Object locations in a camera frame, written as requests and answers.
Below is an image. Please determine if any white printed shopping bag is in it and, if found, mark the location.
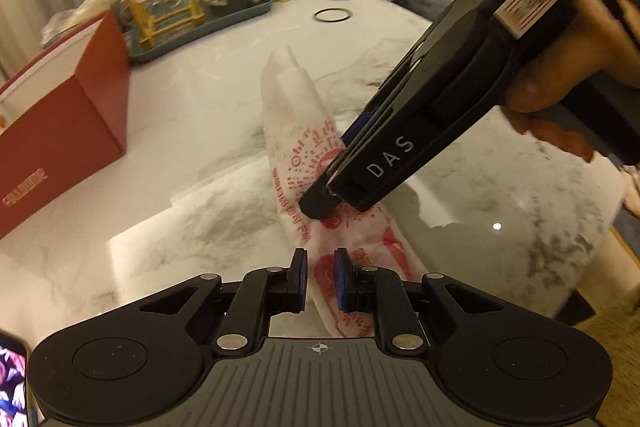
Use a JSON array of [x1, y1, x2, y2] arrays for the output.
[[260, 46, 426, 338]]

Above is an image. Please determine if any plastic bag of goods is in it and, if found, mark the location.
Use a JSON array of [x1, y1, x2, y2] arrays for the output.
[[40, 0, 119, 49]]

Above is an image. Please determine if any person right hand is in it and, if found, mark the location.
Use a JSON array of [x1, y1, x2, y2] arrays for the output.
[[501, 0, 639, 162]]

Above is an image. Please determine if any wooden drying rack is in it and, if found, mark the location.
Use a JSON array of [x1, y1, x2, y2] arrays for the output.
[[125, 0, 205, 51]]

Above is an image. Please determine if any teal dish tray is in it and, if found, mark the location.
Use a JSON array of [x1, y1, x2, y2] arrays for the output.
[[125, 0, 272, 65]]

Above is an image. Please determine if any smartphone in green case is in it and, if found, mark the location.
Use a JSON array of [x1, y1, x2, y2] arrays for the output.
[[0, 331, 34, 427]]

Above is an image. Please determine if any red cardboard box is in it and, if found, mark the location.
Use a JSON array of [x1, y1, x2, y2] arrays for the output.
[[0, 11, 130, 235]]

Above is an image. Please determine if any black rubber ring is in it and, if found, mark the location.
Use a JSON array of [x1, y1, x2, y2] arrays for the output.
[[312, 5, 355, 24]]

